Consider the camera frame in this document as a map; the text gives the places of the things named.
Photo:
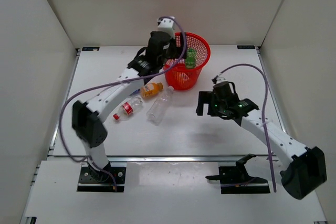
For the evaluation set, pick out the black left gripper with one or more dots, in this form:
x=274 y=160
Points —
x=176 y=50

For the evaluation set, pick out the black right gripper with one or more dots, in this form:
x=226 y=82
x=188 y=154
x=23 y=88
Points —
x=207 y=97

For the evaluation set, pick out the green plastic bottle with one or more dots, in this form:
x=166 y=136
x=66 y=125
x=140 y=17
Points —
x=190 y=61

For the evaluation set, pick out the orange juice bottle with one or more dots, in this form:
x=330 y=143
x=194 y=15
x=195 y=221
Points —
x=150 y=89

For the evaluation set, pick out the clear plastic bottle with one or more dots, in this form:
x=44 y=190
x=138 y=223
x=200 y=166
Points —
x=157 y=111

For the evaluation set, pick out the red label cola bottle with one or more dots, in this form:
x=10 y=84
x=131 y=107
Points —
x=128 y=108

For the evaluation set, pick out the blue label clear bottle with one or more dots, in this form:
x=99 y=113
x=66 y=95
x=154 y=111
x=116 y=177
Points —
x=136 y=92

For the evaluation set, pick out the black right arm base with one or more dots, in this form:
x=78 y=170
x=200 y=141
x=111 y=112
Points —
x=236 y=180

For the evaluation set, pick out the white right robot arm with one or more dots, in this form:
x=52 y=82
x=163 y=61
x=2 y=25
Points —
x=302 y=169

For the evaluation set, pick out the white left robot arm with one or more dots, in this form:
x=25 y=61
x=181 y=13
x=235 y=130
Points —
x=88 y=117

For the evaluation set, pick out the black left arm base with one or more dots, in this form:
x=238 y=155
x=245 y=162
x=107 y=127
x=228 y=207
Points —
x=91 y=180

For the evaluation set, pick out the red mesh bin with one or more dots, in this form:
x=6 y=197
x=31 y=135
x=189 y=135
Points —
x=181 y=78

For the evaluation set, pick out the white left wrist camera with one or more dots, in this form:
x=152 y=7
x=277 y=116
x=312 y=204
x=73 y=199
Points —
x=166 y=25

